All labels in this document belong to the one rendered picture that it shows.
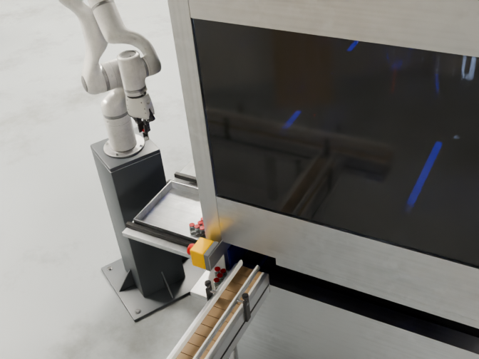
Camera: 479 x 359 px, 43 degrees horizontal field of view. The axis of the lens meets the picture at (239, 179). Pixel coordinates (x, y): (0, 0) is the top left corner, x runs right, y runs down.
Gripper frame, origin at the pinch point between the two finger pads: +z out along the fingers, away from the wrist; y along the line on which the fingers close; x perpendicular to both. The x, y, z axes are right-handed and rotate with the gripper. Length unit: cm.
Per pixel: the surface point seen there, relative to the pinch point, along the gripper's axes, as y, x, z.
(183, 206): -20.6, 10.4, 26.2
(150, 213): -10.8, 19.1, 26.2
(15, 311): 86, 34, 113
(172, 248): -29, 32, 27
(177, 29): -49, 34, -62
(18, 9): 405, -295, 110
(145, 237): -16.7, 31.4, 26.4
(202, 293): -51, 47, 27
